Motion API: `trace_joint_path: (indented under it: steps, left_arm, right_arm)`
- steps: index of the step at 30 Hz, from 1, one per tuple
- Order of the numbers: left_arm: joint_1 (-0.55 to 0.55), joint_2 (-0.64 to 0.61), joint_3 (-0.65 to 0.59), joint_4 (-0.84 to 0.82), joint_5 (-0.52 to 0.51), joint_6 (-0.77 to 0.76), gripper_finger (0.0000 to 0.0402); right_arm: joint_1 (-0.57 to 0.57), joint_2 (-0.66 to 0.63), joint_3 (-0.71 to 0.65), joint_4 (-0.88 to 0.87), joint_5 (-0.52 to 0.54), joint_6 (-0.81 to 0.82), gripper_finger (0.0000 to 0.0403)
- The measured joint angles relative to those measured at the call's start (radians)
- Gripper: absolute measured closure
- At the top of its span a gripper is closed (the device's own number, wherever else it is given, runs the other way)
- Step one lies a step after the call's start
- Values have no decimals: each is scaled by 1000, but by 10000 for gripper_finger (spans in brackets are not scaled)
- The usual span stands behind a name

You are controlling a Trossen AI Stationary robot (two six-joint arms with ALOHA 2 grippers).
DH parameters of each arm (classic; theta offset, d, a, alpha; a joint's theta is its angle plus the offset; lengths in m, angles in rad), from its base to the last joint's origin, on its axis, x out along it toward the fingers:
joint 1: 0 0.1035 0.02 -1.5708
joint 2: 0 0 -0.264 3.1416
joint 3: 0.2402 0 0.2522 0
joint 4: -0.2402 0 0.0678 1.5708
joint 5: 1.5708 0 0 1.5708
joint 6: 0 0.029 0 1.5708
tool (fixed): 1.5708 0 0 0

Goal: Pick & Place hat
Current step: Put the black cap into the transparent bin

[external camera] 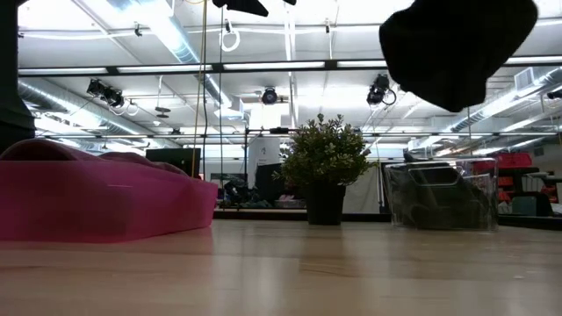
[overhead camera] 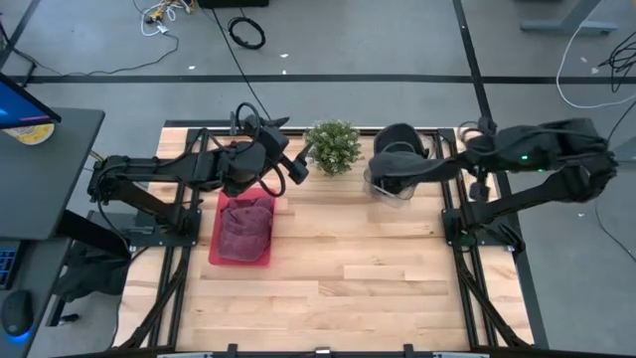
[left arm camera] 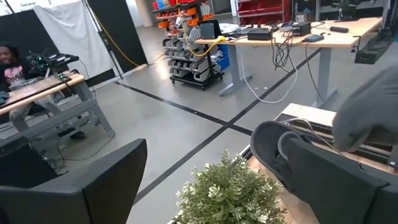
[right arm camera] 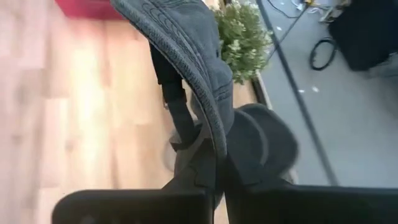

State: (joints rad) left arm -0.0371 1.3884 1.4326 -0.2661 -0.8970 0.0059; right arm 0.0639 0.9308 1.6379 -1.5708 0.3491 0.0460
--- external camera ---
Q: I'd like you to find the black monitor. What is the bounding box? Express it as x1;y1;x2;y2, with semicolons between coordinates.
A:
145;147;202;179

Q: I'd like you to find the black ceiling camera with cable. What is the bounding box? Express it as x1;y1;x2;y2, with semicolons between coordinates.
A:
366;73;398;106

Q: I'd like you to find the white ceiling cable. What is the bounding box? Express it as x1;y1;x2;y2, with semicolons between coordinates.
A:
108;99;141;118

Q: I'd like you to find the pink translucent plastic bin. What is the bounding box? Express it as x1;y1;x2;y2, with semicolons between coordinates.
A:
0;157;220;245

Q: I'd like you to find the thin hanging wire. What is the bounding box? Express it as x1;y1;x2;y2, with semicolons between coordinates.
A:
465;107;474;155

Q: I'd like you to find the maroon cap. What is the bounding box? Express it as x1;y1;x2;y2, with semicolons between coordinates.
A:
0;139;191;177

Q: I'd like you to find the white cable loop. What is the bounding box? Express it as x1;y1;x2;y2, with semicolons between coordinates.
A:
220;19;241;54

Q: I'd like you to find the green plant in black pot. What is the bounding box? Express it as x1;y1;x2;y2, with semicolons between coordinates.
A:
272;112;378;226

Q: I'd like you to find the black frame beam with lights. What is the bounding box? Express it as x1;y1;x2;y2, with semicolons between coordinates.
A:
17;55;562;79

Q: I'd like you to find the black hanging cord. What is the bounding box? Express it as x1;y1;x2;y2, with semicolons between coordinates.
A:
218;4;225;176

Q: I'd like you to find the silver ventilation duct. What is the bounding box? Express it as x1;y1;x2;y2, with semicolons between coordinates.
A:
450;65;562;133
107;0;245;119

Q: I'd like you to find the red storage cabinet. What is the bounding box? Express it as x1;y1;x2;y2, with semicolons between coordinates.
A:
495;152;535;169

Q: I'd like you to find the clear plastic bin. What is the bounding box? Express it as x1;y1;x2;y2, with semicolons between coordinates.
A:
384;156;501;233

